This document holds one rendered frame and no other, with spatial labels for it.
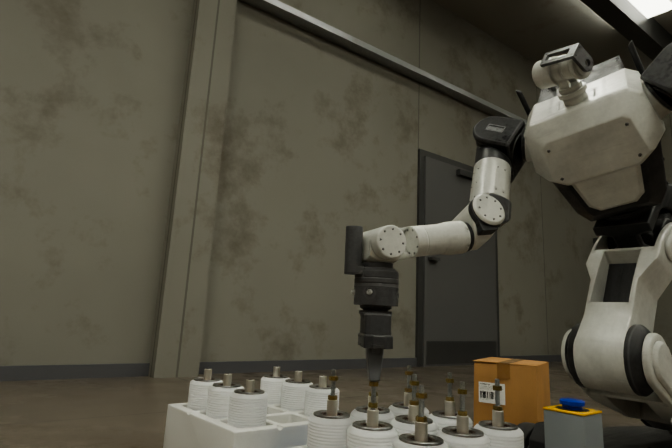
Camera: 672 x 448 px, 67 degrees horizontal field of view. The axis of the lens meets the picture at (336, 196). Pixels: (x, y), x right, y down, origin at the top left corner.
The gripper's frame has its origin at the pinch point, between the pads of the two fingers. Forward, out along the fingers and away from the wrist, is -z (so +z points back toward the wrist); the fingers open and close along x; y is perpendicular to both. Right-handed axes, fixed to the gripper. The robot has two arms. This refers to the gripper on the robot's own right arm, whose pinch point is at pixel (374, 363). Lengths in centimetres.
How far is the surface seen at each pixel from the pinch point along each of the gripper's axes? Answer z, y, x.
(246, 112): 162, 64, 286
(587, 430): -7.5, -32.7, -16.4
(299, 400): -16, 13, 54
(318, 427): -12.9, 9.8, 5.6
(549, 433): -9.0, -28.4, -12.2
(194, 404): -17, 42, 50
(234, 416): -16.3, 28.9, 31.3
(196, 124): 136, 94, 251
